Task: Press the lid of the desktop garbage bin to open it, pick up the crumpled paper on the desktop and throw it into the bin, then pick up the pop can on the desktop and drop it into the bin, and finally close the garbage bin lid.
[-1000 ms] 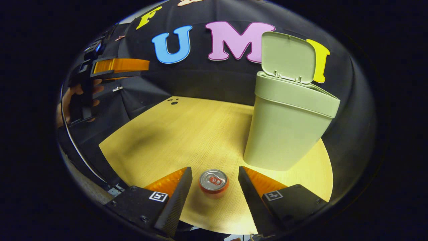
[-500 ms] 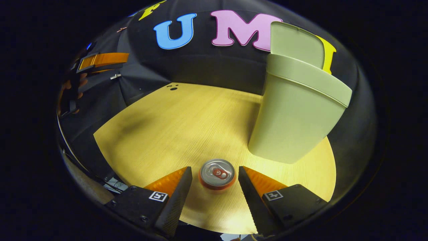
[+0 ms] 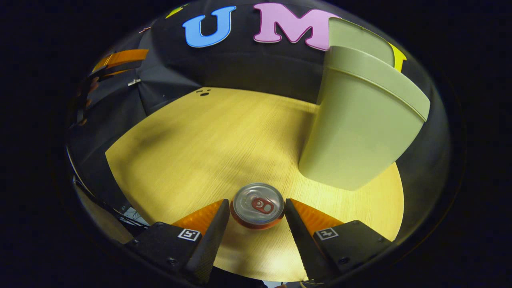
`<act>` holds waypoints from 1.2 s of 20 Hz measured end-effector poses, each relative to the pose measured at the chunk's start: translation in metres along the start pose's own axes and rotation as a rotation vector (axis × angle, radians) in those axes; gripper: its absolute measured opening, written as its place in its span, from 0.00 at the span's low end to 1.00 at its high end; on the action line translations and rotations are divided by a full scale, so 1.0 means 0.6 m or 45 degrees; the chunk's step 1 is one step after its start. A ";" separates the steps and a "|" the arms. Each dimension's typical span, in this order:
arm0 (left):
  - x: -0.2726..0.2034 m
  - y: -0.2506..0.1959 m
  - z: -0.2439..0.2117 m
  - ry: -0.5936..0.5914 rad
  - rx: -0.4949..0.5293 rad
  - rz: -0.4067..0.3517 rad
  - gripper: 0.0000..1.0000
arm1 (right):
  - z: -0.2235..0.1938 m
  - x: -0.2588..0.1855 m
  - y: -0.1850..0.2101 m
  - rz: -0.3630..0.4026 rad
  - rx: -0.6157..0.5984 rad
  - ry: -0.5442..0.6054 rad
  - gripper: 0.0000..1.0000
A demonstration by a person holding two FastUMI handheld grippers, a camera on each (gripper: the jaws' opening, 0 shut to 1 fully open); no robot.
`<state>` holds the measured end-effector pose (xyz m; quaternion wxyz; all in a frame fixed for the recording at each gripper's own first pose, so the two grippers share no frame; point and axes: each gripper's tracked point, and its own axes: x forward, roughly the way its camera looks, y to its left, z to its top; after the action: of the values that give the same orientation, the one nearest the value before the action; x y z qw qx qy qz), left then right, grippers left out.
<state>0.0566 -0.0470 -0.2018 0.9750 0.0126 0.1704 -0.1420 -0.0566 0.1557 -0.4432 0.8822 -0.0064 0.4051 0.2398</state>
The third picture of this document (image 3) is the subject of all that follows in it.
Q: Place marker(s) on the pink cloth clip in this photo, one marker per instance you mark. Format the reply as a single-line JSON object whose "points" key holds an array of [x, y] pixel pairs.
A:
{"points": [[144, 29]]}

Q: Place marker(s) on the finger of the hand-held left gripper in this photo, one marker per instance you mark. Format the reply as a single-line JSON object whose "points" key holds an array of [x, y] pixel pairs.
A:
{"points": [[120, 58], [116, 72]]}

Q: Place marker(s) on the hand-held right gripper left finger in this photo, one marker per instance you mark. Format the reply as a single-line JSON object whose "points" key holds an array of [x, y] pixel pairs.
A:
{"points": [[208, 248]]}

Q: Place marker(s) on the black backdrop cloth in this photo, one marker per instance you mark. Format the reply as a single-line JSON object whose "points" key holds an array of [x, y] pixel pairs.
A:
{"points": [[248, 68]]}

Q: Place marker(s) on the red pop can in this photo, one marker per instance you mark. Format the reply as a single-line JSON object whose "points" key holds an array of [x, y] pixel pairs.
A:
{"points": [[256, 206]]}

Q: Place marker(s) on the white cloth clip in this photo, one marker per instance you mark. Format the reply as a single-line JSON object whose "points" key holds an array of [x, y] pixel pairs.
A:
{"points": [[134, 82]]}

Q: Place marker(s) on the light wooden desktop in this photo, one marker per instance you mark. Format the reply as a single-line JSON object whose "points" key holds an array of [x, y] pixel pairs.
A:
{"points": [[200, 148]]}

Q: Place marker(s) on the pale green desktop garbage bin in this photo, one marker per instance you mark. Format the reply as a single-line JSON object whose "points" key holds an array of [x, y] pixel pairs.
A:
{"points": [[360, 132]]}

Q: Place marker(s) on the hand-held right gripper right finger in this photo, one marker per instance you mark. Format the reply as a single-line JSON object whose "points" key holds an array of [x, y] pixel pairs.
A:
{"points": [[308, 252]]}

